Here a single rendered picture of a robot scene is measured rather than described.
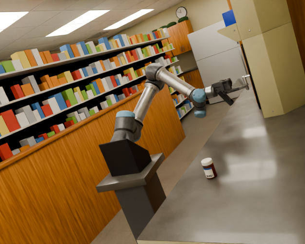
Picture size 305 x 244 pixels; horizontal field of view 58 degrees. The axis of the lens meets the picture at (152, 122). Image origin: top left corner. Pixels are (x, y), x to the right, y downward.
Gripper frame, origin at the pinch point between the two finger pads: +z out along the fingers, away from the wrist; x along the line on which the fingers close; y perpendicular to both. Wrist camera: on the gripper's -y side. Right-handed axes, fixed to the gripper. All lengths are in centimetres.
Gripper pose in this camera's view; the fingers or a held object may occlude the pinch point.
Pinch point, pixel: (246, 85)
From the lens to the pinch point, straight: 176.8
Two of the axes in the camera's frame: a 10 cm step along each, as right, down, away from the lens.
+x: 4.5, -3.5, 8.2
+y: -3.5, -9.2, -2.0
